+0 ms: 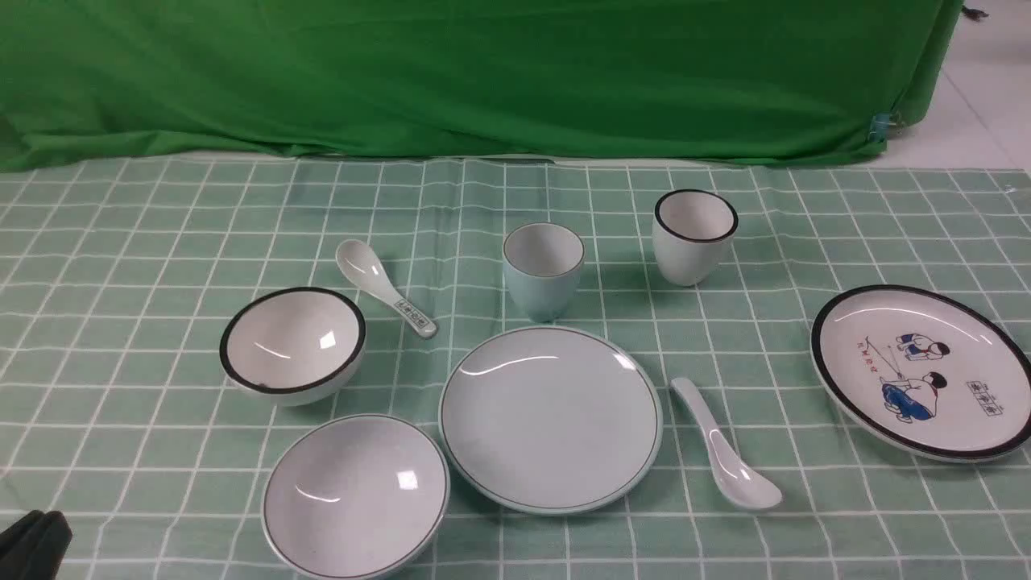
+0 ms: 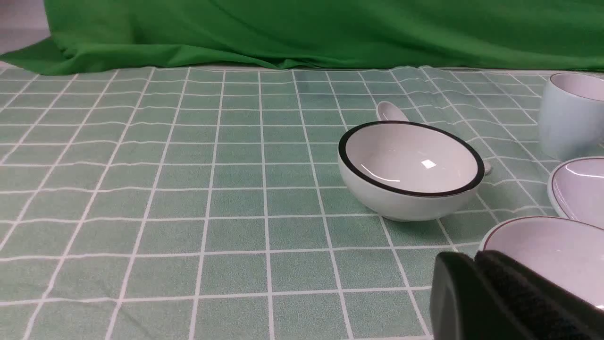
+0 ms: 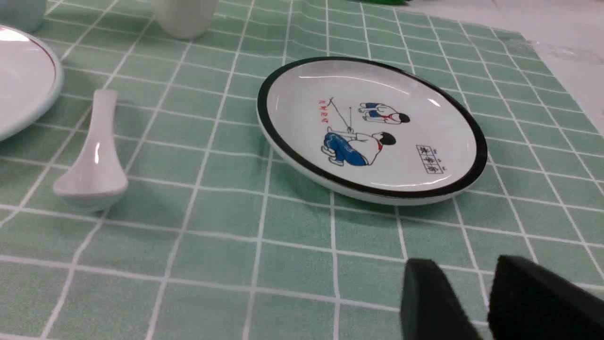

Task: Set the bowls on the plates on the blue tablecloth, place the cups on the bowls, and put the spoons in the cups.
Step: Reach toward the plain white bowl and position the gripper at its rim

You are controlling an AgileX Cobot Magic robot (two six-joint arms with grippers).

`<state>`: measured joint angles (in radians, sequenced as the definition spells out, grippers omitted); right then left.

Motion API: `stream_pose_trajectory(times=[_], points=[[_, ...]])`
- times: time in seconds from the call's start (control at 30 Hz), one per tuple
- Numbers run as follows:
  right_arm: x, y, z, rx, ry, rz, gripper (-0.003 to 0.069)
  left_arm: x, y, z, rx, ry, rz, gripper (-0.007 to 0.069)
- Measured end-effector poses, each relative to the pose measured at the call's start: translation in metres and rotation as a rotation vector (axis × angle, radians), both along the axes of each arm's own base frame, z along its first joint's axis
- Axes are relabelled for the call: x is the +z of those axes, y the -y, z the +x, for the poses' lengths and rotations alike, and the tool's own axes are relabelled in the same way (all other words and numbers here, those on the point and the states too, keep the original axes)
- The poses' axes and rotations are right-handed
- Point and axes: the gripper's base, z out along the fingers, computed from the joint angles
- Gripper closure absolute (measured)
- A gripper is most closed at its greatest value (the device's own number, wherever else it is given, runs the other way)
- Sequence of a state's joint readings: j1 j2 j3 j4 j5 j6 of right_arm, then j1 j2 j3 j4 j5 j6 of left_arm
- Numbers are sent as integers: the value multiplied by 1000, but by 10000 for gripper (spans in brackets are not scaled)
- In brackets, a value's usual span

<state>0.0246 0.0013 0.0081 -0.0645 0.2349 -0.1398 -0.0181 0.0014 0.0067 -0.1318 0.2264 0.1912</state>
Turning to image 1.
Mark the green checkered tablecloth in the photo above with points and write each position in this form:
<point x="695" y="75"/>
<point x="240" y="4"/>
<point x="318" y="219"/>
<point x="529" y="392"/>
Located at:
<point x="118" y="277"/>

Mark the white cup black rim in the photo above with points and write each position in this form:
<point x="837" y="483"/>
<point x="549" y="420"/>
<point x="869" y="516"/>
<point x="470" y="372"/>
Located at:
<point x="691" y="232"/>

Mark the pale blue cup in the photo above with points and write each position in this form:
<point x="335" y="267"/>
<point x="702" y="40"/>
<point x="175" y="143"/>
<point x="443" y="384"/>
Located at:
<point x="542" y="265"/>

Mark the white bowl black rim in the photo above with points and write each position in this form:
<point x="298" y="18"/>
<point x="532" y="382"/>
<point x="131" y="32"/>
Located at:
<point x="294" y="346"/>

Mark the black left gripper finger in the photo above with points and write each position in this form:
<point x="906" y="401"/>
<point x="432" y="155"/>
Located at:
<point x="35" y="546"/>

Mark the pale blue shallow bowl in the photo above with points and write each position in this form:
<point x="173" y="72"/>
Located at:
<point x="357" y="498"/>

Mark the white spoon patterned handle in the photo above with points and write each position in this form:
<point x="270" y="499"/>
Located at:
<point x="361" y="266"/>

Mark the blue binder clip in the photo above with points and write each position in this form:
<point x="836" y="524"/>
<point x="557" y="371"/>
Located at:
<point x="879" y="128"/>

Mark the green backdrop cloth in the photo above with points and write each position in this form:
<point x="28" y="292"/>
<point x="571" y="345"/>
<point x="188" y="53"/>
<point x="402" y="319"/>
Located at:
<point x="776" y="83"/>

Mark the plain white spoon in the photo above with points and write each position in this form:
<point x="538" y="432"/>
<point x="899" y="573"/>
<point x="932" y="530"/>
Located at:
<point x="736" y="480"/>

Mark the white plate cartoon print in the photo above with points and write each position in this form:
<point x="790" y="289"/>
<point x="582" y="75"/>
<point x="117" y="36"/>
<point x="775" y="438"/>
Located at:
<point x="923" y="372"/>

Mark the pale blue plate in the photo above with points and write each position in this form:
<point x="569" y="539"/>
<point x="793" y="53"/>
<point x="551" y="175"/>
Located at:
<point x="550" y="420"/>

